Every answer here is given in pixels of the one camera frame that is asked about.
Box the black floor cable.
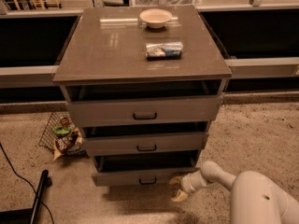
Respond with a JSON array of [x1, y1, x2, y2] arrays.
[[0, 142, 55, 224]]

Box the grey drawer cabinet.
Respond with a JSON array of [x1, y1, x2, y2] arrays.
[[51, 5, 233, 173]]

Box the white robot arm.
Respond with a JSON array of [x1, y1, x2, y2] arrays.
[[169, 161, 299, 224]]

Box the grey middle drawer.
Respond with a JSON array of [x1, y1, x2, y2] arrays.
[[83, 122, 208, 156]]

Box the green snack bag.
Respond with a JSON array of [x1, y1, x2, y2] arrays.
[[52, 126, 71, 137]]

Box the grey bottom drawer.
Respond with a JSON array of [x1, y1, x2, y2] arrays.
[[92, 150, 199, 186]]

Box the white bowl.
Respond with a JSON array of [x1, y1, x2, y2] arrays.
[[139, 8, 172, 29]]

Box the grey drawer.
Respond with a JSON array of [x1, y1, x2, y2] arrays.
[[92, 150, 199, 186], [66, 80, 221, 128], [83, 122, 208, 156]]

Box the wire mesh basket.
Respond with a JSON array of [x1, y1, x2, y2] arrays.
[[39, 111, 86, 156]]

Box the grey metal railing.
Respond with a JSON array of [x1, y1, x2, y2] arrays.
[[0, 57, 299, 89]]

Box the grey top drawer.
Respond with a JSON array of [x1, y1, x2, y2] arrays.
[[66, 80, 221, 128]]

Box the brown snack bag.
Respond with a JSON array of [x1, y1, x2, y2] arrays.
[[53, 132, 82, 160]]

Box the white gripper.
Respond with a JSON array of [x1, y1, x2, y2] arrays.
[[169, 171, 208, 203]]

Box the black stand leg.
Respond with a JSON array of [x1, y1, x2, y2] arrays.
[[0, 170, 50, 224]]

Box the small red can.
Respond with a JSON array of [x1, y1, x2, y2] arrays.
[[60, 117, 69, 127]]

